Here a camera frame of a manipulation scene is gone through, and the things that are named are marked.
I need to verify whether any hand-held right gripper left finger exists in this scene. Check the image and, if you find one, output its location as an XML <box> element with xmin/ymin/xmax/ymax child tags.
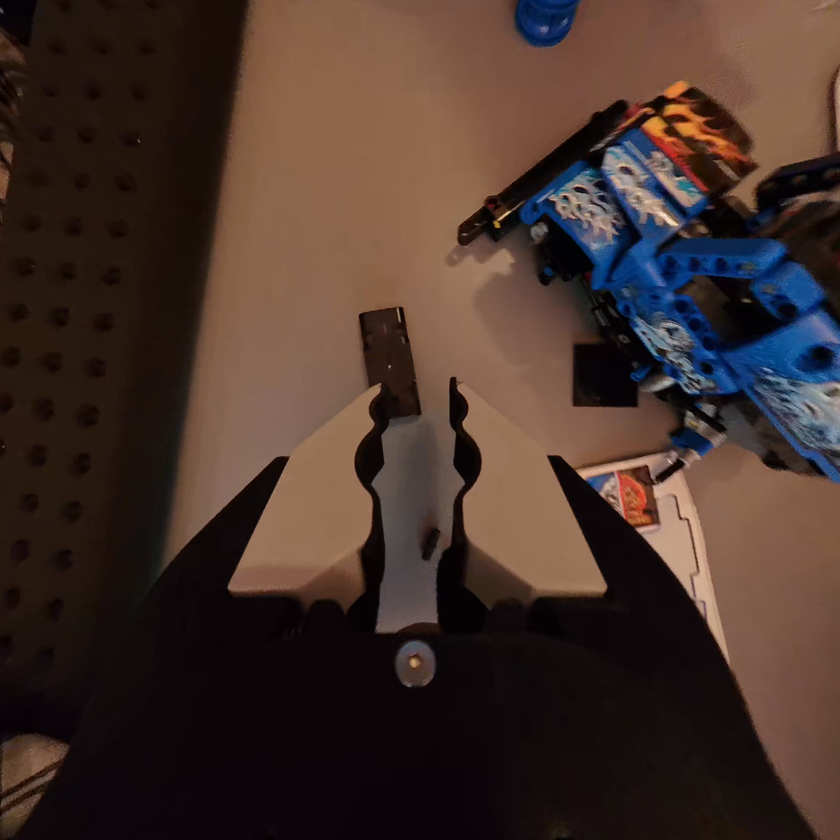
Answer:
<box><xmin>227</xmin><ymin>384</ymin><xmax>388</xmax><ymax>631</ymax></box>

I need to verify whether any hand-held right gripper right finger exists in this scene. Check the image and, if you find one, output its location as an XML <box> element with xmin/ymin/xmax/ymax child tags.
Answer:
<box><xmin>434</xmin><ymin>377</ymin><xmax>609</xmax><ymax>632</ymax></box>

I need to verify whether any black rectangular panel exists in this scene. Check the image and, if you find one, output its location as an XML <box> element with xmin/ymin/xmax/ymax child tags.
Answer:
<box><xmin>358</xmin><ymin>306</ymin><xmax>423</xmax><ymax>418</ymax></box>

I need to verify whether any blue black toy truck model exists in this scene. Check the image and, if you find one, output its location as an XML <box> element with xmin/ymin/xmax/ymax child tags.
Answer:
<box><xmin>457</xmin><ymin>80</ymin><xmax>840</xmax><ymax>484</ymax></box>

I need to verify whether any grey desk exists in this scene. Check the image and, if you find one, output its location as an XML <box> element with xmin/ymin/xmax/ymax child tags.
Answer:
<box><xmin>164</xmin><ymin>0</ymin><xmax>840</xmax><ymax>840</ymax></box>

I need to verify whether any toy sticker sheet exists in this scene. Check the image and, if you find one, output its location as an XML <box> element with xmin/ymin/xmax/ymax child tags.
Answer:
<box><xmin>576</xmin><ymin>451</ymin><xmax>731</xmax><ymax>664</ymax></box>

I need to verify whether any black square tile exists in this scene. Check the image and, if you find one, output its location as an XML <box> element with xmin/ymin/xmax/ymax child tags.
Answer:
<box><xmin>572</xmin><ymin>343</ymin><xmax>639</xmax><ymax>408</ymax></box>

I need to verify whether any dark perforated panel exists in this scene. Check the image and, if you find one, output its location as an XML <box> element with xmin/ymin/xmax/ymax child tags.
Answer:
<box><xmin>0</xmin><ymin>0</ymin><xmax>249</xmax><ymax>746</ymax></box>

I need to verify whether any person's plaid shirt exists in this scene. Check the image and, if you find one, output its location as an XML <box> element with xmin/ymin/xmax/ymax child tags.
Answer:
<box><xmin>0</xmin><ymin>734</ymin><xmax>70</xmax><ymax>837</ymax></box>

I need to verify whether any blue toy wheel rim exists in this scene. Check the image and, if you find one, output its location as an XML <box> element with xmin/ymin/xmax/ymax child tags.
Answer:
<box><xmin>514</xmin><ymin>0</ymin><xmax>583</xmax><ymax>48</ymax></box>

